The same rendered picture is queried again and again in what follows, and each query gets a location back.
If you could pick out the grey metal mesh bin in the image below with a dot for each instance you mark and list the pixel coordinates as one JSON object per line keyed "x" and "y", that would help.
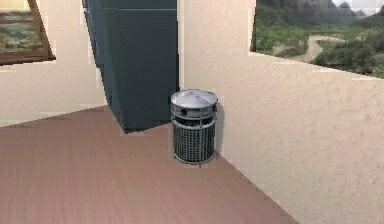
{"x": 194, "y": 133}

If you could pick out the dark blue-grey fridge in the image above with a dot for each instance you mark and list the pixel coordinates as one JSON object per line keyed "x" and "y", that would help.
{"x": 143, "y": 63}

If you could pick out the frameless landscape window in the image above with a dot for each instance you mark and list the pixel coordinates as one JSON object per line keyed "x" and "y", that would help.
{"x": 316, "y": 30}

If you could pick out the brown framed window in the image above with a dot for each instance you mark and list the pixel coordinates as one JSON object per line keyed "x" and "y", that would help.
{"x": 20, "y": 33}

